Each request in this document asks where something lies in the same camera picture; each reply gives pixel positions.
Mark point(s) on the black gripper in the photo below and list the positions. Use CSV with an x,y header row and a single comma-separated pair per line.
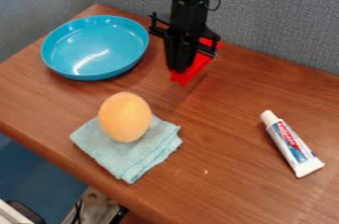
x,y
182,30

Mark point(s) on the red rectangular block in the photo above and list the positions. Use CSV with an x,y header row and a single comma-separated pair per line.
x,y
200,61

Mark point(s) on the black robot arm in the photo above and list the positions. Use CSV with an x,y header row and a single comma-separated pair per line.
x,y
184,33

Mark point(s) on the blue plate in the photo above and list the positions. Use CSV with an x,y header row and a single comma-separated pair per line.
x,y
95,48

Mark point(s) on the orange egg-shaped object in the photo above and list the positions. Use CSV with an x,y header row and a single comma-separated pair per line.
x,y
124,117

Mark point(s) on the grey object under table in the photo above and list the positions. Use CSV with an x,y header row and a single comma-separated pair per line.
x,y
99,208

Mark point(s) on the light blue folded cloth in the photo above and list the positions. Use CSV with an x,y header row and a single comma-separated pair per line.
x,y
128,160

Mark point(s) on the white toothpaste tube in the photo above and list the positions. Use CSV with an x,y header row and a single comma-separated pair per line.
x,y
298,155

